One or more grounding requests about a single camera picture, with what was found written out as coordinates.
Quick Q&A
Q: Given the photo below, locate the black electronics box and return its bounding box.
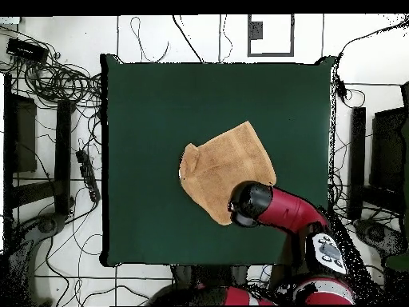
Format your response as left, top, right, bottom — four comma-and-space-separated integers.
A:
6, 37, 50, 64

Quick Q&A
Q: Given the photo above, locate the grey rectangular floor frame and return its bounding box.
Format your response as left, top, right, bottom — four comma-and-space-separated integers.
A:
247, 14, 296, 58

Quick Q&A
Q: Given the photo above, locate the black power strip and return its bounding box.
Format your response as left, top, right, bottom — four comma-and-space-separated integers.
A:
75, 149, 101, 204

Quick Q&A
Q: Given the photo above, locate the dark green table cloth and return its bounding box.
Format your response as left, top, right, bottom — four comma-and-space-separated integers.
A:
99, 54, 336, 269

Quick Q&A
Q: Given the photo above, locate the thin black looped cable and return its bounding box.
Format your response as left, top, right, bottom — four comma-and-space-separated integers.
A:
129, 15, 170, 64

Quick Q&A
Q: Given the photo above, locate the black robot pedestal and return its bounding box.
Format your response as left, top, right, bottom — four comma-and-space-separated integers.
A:
170, 264, 250, 289

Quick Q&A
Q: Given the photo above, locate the orange terry towel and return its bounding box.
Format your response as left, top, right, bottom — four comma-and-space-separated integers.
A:
178, 120, 278, 227

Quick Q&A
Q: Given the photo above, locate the grey black stand base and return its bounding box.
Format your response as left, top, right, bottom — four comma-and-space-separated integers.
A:
7, 211, 68, 306
352, 217, 409, 257

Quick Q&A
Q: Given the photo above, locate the coiled black cable tangle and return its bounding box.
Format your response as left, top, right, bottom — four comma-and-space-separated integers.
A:
18, 54, 102, 108

